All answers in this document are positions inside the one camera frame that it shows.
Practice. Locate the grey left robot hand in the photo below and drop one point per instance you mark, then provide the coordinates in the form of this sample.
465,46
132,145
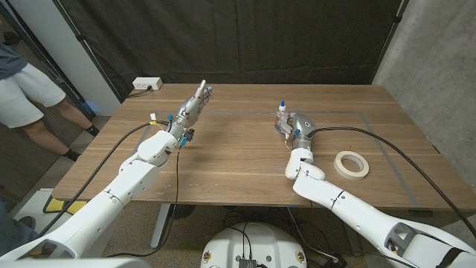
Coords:
191,109

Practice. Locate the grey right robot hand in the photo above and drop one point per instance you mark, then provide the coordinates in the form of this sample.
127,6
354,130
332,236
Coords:
303,124

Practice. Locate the clear glue bottle blue cap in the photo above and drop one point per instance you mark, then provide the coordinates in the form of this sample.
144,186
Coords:
281,116

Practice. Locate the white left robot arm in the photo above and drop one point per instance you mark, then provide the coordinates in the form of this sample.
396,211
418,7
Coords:
119,190

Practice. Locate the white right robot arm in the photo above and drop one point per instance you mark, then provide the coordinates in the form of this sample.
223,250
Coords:
364,219

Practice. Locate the grey tape outline on table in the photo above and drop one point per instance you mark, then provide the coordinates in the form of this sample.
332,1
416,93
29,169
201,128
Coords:
241,112

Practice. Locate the beige masking tape roll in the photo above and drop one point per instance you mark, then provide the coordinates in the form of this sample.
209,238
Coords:
351,175

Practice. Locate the white power strip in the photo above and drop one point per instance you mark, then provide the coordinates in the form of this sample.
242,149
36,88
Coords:
147,83

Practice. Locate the black fabric backdrop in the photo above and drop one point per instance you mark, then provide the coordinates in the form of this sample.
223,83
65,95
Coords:
241,37

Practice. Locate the black backdrop stand pole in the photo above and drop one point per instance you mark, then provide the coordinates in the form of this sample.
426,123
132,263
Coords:
87,52
388,42

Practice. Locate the white table leg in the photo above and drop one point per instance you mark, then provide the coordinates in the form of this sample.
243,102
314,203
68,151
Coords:
160,227

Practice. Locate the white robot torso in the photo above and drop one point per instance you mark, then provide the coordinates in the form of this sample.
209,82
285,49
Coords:
267,242

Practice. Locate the black desk control panel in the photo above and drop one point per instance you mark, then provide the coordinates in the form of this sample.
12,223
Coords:
421,213

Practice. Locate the black box on torso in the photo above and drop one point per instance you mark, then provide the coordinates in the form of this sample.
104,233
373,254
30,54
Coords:
247,263

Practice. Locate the yellow floor object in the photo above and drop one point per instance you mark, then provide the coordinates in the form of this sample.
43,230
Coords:
56,205

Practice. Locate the person in white shorts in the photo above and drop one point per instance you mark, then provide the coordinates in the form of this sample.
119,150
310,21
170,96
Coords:
22,93

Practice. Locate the white floor board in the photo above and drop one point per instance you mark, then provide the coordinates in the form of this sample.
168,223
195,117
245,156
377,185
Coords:
33,208

